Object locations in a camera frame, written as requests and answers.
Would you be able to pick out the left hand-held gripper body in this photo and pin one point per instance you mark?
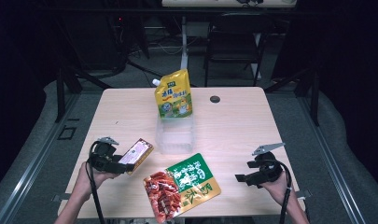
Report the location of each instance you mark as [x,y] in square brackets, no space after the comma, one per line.
[105,157]

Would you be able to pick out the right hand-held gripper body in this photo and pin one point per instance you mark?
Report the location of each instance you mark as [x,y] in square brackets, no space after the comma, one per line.
[266,169]

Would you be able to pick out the clear plastic container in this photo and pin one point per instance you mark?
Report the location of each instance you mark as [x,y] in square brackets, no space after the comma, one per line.
[175,137]

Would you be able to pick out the yellow spout pouch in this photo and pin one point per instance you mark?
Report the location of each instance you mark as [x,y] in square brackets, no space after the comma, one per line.
[174,96]

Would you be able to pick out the person's right hand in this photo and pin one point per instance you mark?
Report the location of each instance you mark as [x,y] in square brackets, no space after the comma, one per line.
[277,189]

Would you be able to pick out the person's left hand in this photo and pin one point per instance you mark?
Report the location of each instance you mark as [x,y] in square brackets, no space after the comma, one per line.
[90,183]

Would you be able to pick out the green and red snack packet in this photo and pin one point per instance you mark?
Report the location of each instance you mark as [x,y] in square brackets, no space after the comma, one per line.
[180,186]

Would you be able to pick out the black metal stand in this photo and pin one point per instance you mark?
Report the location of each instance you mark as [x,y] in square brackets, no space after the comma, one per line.
[61,93]
[314,93]

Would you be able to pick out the black table grommet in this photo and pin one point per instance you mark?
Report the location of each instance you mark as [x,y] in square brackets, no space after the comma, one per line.
[215,99]

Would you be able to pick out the black folding chair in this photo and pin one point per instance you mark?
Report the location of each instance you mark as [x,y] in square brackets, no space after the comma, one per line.
[233,46]

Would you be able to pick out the white desk leg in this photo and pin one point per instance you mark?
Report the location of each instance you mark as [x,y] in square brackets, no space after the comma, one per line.
[184,46]

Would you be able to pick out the light background desk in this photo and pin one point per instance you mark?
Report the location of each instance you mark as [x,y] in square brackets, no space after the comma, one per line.
[224,3]

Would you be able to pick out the grey table bracket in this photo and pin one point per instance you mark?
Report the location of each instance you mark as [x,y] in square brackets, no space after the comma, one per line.
[303,193]
[59,197]

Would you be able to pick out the aluminium floor rail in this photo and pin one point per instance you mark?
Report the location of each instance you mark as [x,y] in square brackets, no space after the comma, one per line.
[25,177]
[333,161]

